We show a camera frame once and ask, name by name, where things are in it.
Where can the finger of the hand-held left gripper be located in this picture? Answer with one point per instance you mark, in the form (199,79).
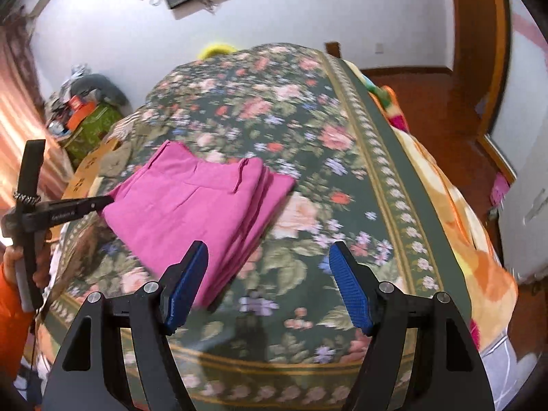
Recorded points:
(98,203)

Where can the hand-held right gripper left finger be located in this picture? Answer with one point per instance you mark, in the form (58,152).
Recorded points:
(184,284)

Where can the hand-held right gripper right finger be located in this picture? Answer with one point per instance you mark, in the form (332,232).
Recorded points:
(349,282)

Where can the pink pants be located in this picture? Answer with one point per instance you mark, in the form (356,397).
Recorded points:
(192,214)

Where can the person's left forearm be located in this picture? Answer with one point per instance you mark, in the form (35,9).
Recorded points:
(13,312)

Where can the person's left hand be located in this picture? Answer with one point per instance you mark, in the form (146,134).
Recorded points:
(42,265)

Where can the bamboo lap desk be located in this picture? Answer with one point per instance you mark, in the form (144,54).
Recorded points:
(85,175)

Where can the olive green garment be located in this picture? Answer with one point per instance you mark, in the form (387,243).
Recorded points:
(124,150)

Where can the green patterned storage bag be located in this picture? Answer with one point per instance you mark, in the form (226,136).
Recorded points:
(92,132)

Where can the orange box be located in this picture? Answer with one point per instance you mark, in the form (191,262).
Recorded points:
(77,109)

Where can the pink orange curtain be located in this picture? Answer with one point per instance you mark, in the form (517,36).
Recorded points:
(21,107)

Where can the pile of clothes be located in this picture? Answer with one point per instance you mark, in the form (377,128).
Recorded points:
(64,94)

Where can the grey plush pillow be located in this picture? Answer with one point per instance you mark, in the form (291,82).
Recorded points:
(105,87)

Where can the floral green blanket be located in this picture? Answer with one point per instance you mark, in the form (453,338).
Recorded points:
(308,171)

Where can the colourful orange fleece blanket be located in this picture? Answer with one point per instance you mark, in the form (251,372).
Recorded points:
(466,231)

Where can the white suitcase with stickers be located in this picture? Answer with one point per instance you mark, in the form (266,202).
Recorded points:
(526,205)

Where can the yellow foam tube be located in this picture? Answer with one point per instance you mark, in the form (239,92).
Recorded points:
(216,48)

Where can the white heart-print wardrobe door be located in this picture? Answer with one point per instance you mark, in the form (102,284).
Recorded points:
(522,72)

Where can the wooden door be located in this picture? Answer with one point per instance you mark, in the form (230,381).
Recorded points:
(471,21)

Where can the wooden bed post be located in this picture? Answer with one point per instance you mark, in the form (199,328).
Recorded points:
(333,49)

